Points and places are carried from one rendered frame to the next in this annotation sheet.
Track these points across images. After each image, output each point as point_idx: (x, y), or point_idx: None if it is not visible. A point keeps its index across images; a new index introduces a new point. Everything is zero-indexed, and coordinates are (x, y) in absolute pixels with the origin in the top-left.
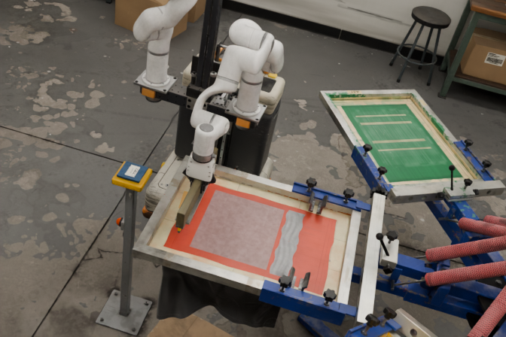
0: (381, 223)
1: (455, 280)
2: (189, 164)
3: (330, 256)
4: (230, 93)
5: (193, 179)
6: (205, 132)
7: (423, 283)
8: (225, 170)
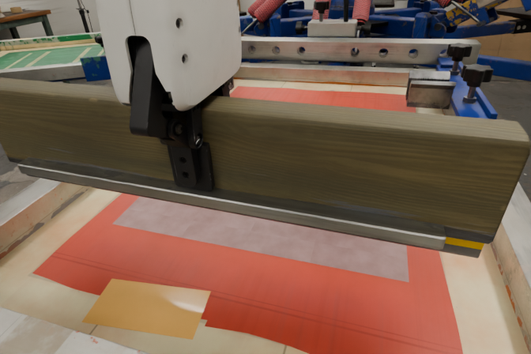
0: (269, 37)
1: (370, 0)
2: None
3: (321, 90)
4: None
5: (201, 116)
6: None
7: None
8: (47, 186)
